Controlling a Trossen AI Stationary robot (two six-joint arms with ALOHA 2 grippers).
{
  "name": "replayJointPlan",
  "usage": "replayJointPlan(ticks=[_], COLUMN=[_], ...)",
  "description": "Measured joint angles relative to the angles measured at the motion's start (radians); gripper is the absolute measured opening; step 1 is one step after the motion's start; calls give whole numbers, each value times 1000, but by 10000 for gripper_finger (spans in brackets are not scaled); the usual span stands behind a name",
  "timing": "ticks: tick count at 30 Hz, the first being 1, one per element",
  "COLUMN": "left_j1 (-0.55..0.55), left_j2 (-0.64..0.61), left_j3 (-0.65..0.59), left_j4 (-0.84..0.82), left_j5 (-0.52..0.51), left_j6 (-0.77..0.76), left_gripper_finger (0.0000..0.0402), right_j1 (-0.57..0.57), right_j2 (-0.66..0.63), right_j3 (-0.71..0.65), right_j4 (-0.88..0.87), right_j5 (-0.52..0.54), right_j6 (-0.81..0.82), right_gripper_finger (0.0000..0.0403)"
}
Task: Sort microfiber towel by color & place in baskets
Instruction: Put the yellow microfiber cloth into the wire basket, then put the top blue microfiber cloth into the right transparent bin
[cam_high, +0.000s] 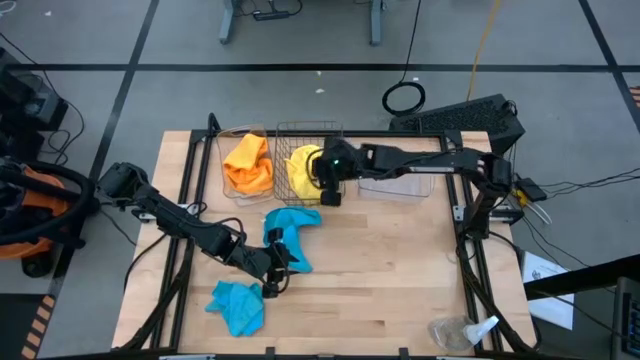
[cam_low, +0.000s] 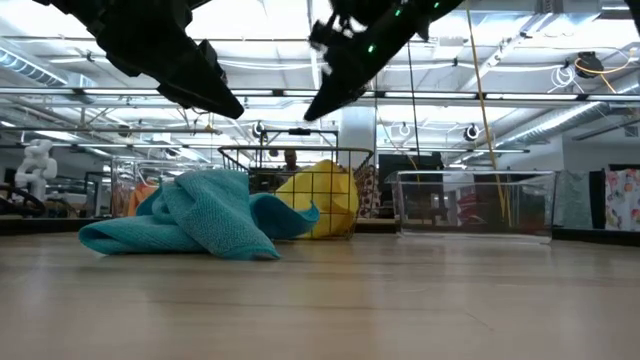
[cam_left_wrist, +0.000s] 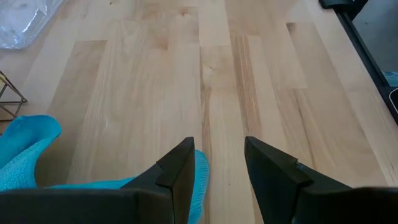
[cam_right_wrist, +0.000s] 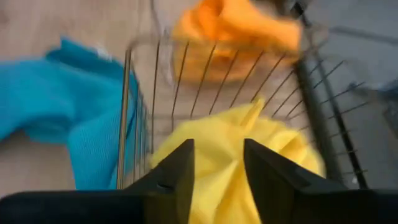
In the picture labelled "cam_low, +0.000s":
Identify yellow hanging cable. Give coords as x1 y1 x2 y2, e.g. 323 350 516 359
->
464 0 512 222

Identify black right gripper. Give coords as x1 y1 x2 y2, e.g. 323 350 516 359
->
303 0 427 123

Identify patterned fabric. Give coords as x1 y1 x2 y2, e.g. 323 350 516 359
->
354 164 382 219

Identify blue microfiber towel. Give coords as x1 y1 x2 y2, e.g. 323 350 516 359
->
77 168 322 262

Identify black ceiling cable reel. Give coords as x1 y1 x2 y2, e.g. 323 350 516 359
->
573 50 605 80

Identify yellow microfiber towel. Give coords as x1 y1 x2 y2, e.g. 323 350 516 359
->
274 159 361 240

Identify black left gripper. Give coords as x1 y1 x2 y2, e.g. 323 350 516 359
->
93 0 245 121

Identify floral cloth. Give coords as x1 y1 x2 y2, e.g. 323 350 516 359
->
604 168 640 232

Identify person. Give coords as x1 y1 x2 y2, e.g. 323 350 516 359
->
280 148 302 174

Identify orange microfiber towel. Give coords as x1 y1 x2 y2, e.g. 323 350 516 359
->
126 181 162 218

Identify metal wire basket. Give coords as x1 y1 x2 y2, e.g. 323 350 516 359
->
217 145 376 241

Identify grey cloth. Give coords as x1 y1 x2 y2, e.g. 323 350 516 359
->
551 170 595 231

